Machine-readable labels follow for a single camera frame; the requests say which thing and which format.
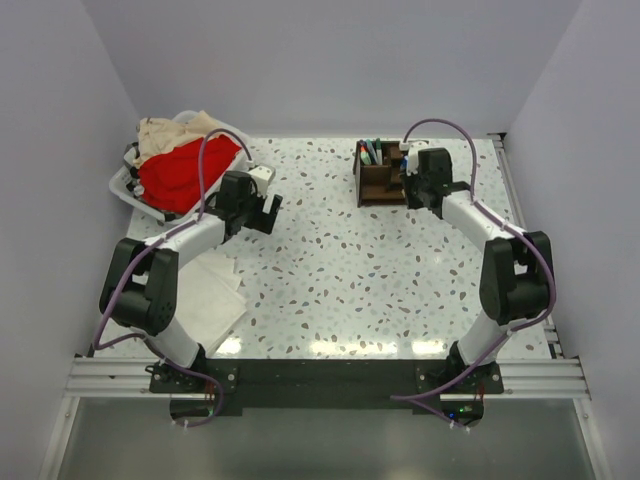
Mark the green capped white marker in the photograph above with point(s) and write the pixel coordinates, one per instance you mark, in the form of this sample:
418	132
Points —
379	154

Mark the aluminium front rail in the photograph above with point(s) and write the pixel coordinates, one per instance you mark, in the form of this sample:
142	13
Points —
522	379

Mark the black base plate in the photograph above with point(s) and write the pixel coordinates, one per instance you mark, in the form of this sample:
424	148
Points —
295	384

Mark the white folded cloth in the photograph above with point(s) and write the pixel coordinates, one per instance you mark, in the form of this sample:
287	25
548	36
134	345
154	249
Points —
208	301

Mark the blue pen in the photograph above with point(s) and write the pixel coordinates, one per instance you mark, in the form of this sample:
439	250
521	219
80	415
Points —
372	150

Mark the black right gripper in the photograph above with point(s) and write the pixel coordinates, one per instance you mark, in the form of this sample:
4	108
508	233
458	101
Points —
411	203

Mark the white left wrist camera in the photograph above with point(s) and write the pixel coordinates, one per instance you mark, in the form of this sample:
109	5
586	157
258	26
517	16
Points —
263	176

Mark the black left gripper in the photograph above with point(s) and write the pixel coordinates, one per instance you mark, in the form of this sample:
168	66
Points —
268	218

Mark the red cloth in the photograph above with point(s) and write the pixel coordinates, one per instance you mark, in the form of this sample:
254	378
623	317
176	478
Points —
170	181

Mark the brown wooden desk organizer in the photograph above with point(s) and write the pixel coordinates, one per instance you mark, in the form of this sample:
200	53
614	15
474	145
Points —
379	184

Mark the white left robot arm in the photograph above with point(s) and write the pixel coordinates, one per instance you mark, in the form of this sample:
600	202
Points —
139	296

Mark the aluminium rail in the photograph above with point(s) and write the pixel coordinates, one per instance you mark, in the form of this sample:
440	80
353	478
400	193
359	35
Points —
522	379
497	140

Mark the beige cloth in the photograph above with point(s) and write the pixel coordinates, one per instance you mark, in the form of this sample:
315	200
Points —
156	136

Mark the aluminium right side rail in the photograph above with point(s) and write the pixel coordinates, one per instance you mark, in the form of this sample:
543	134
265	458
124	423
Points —
497	140

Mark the white plastic basket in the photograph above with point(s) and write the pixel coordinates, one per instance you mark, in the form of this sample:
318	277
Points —
126	186

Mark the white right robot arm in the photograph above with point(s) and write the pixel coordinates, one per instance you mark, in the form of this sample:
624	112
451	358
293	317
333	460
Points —
516	273

